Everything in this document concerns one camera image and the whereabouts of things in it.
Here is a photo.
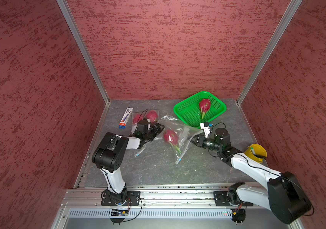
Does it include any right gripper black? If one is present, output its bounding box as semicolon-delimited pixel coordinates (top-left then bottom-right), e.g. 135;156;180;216
187;134;222;151

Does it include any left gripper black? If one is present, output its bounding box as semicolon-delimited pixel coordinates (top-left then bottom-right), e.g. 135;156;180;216
143;123;165;141

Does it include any dragon fruit bag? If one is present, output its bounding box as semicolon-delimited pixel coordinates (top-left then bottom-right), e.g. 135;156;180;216
199;99;211;119
145;110;159;123

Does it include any dragon fruit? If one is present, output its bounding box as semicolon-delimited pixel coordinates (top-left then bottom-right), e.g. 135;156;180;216
164;129;181;154
132;114;144;125

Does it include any clear zip-top bag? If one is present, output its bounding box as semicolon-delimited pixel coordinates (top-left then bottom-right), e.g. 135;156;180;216
158;115;204;165
131;109;165;157

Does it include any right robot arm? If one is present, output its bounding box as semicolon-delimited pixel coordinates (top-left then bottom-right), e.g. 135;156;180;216
189;128;315;224

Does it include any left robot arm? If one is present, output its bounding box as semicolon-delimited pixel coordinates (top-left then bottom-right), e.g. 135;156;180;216
91;118;165;206

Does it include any white toothpaste box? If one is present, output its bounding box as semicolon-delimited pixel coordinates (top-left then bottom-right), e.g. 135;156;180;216
119;107;133;129

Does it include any yellow cup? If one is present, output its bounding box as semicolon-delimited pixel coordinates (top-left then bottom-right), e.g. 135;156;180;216
244;144;267;163

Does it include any green plastic basket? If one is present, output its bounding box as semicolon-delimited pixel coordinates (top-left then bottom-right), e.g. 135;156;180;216
174;91;227;128

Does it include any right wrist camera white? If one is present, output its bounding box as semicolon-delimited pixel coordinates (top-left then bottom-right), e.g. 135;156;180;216
200;122;212;138

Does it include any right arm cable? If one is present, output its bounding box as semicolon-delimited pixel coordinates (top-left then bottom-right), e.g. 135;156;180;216
208;122;315;217

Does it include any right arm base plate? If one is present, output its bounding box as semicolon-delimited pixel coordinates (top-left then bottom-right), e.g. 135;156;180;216
213;191;253;208

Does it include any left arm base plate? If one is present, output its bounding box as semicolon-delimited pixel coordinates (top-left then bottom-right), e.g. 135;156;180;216
101;189;141;207

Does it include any aluminium rail frame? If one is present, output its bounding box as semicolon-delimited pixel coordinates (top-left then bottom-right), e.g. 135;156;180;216
49;183;304;229

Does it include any right corner aluminium post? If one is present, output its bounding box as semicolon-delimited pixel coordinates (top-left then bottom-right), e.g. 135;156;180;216
237;0;302;107

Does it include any corner aluminium post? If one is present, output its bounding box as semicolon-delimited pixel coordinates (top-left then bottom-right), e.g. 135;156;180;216
57;0;110;105
237;0;302;107

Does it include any left corner aluminium post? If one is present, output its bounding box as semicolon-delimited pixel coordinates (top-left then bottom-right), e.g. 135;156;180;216
57;0;110;105

